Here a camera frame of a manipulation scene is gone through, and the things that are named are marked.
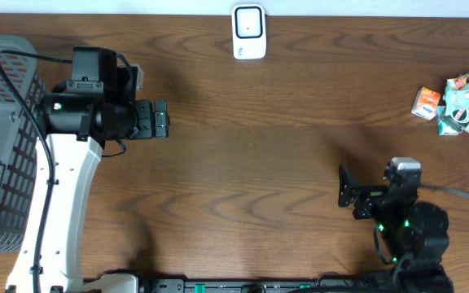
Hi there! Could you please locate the small teal tissue pack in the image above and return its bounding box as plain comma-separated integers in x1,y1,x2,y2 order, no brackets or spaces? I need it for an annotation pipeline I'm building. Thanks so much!
436,106,462,136

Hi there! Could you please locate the small orange tissue pack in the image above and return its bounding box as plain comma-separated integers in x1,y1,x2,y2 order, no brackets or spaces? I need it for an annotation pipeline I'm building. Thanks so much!
411,87,441,120

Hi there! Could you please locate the red white tape roll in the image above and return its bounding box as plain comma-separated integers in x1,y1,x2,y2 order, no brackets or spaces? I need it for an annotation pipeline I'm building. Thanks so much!
443,109,469,132

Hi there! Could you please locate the green Zappy wipes pack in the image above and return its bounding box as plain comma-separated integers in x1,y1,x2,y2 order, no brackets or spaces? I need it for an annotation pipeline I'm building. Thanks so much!
444,74,469,115

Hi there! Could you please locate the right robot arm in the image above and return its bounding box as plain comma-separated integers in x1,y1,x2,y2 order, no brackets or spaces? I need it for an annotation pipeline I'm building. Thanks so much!
338,157,454,292

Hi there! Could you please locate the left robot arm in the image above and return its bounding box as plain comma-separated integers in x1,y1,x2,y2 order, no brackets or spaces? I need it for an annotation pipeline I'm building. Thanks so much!
6,46,170,292

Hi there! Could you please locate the white barcode scanner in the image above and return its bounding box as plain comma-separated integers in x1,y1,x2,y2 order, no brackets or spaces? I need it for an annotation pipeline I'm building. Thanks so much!
231,4,267,60

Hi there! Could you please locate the grey plastic mesh basket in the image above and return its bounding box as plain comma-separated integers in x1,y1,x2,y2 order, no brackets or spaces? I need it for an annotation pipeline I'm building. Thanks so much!
0,35,47,253

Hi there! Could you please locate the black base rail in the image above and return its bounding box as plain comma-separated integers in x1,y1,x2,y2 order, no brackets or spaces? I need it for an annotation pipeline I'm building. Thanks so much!
83,277,382,293

